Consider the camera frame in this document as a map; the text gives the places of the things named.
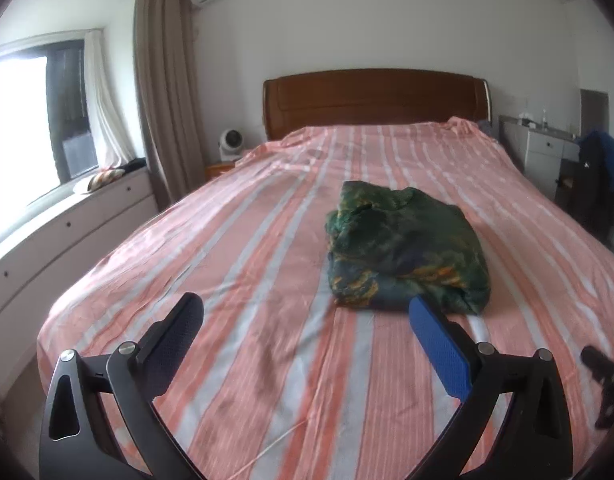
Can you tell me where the black jacket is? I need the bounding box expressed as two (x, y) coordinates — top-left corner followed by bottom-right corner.
(572, 132), (614, 236)

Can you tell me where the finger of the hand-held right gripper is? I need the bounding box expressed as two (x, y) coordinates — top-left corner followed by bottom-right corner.
(580, 345), (614, 429)

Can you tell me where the beige curtain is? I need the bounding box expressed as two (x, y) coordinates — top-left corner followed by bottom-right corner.
(133, 0), (205, 211)

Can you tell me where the white window seat cabinet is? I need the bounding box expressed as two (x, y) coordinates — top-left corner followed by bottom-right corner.
(0, 165), (160, 396)

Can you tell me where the wooden headboard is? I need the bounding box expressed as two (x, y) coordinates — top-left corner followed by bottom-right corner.
(263, 68), (492, 141)

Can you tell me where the bed with pink striped sheet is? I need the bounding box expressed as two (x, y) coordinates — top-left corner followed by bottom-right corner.
(37, 116), (614, 480)

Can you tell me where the green patterned jacket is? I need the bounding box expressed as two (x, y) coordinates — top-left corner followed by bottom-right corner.
(325, 180), (492, 317)

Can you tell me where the white dresser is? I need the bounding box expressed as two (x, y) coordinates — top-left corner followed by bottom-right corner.
(499, 115), (582, 201)

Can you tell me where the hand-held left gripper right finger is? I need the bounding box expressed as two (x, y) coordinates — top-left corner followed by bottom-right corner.
(408, 296), (576, 480)

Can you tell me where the patterned cushion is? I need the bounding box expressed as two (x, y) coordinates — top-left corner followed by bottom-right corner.
(73, 168), (125, 193)

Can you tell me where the window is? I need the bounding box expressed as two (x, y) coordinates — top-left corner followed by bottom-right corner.
(0, 40), (100, 206)

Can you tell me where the small white fan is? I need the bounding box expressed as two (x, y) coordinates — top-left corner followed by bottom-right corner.
(218, 129), (244, 162)

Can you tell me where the white sheer curtain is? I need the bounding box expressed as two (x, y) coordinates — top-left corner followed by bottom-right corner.
(84, 30), (135, 168)

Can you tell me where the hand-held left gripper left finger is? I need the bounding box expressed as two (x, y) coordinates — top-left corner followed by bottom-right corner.
(38, 291), (208, 480)

